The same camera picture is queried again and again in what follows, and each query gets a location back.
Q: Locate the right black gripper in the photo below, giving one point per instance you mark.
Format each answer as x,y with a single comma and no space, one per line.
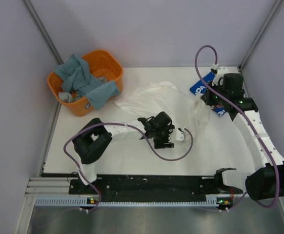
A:
206,97

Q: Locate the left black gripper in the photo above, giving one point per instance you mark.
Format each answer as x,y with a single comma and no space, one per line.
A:
166,143

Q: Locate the white t shirt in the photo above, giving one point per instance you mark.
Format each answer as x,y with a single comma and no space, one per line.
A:
148,101

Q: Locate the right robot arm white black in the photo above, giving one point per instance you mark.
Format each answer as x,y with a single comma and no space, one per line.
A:
266,180

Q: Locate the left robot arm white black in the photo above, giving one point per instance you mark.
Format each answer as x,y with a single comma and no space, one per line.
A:
96,136

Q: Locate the blue folded t shirt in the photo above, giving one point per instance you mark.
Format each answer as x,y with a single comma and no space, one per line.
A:
200,88

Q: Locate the orange plastic basket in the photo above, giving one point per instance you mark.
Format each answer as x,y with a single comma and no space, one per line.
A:
102,64

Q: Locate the teal grey t shirt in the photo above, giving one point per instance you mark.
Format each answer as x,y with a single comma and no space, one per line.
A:
76,77

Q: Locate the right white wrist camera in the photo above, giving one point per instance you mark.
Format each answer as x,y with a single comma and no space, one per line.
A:
220,71

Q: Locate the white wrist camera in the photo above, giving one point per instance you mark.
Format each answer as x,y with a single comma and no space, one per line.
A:
177,134
220,71

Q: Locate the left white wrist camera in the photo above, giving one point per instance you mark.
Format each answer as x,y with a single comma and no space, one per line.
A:
177,134

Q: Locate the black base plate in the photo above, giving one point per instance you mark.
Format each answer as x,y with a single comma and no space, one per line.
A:
159,188

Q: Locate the aluminium frame rail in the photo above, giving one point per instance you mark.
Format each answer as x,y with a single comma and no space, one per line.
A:
47,186

